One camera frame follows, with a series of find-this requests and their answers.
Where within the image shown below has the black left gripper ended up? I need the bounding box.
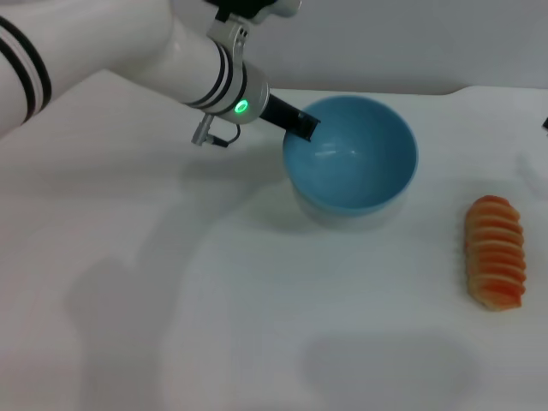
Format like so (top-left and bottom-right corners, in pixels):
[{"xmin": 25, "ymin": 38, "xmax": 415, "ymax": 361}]
[{"xmin": 260, "ymin": 94, "xmax": 322, "ymax": 142}]

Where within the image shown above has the blue bowl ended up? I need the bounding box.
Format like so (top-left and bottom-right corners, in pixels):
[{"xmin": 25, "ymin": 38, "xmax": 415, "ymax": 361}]
[{"xmin": 281, "ymin": 96, "xmax": 420, "ymax": 232}]

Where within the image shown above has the orange ridged bread loaf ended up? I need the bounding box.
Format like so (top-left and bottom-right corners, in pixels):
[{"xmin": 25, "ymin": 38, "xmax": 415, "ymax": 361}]
[{"xmin": 464, "ymin": 194, "xmax": 527, "ymax": 313}]

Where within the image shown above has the silver plug with black cable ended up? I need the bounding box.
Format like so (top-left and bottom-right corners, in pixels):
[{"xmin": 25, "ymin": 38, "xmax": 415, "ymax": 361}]
[{"xmin": 191, "ymin": 114, "xmax": 241, "ymax": 149}]

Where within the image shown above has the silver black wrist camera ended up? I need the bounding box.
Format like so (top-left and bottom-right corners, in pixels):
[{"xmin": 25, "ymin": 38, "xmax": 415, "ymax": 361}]
[{"xmin": 206, "ymin": 0, "xmax": 303, "ymax": 22}]

